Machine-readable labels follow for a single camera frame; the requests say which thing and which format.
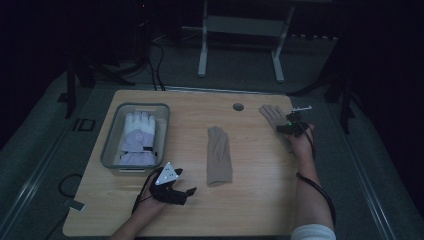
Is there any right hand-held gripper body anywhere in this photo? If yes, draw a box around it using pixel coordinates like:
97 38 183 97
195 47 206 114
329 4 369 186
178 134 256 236
283 105 314 138

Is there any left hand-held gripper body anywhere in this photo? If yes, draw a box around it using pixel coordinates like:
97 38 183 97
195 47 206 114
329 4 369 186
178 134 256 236
148 162 188 206

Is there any beige glove with dark dot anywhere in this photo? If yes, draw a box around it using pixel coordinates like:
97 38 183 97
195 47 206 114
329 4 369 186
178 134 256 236
258 104 298 154

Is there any plain beige glove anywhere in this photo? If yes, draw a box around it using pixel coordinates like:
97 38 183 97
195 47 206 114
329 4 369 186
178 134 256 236
206 125 234 188

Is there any purple and white glove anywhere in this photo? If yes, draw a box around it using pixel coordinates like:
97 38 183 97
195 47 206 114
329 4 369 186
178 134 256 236
118 110 158 167

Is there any grey plastic bin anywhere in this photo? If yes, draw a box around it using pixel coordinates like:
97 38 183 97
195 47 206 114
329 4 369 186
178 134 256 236
100 102 171 175

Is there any person's right hand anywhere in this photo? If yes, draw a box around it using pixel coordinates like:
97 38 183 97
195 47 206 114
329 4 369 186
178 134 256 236
288 123 316 162

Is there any person's left hand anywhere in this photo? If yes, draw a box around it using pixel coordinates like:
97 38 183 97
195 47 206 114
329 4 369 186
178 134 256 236
134 191 168 218

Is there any black tripod stand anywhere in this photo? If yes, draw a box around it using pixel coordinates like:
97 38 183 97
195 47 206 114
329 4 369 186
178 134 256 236
56 49 151 120
289 49 359 135

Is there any grey tape piece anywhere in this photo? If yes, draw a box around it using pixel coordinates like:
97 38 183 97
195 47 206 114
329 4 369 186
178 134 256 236
61 198 86 212

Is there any white sleeve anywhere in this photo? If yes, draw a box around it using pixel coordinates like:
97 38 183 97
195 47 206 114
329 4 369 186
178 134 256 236
290 223 337 240

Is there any white metal stand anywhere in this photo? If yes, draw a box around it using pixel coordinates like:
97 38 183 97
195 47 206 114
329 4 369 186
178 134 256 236
181 0 296 84

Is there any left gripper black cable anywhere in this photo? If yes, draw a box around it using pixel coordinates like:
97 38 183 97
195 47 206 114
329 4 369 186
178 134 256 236
131 168 164 214

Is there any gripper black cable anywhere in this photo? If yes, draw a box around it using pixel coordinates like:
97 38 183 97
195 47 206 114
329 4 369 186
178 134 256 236
295 119 338 229
131 168 164 214

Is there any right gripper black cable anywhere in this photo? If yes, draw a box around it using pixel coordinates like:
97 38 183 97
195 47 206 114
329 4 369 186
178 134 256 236
295 119 338 229

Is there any black floor cable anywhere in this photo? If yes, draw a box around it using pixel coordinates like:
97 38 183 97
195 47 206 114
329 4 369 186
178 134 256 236
147 58 158 92
150 39 167 92

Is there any looped black cable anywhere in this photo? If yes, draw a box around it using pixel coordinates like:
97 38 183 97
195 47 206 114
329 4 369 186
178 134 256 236
58 173 84 199

